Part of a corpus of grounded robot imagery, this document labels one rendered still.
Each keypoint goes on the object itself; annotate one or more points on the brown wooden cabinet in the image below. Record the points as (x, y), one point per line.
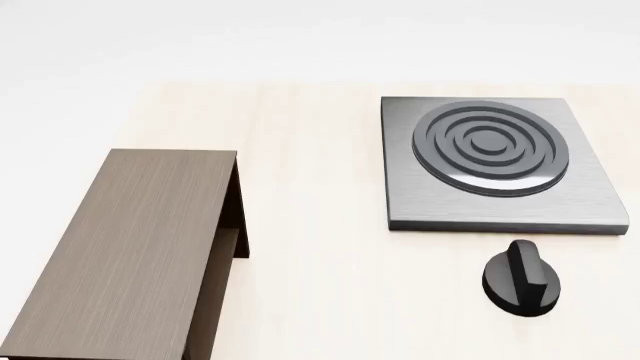
(130, 240)

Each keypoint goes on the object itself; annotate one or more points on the black round stove burner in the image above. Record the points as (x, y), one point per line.
(490, 146)

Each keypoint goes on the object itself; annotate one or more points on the black stove knob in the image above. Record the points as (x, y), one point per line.
(520, 277)

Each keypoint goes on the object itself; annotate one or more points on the grey metal stove plate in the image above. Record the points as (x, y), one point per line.
(575, 195)

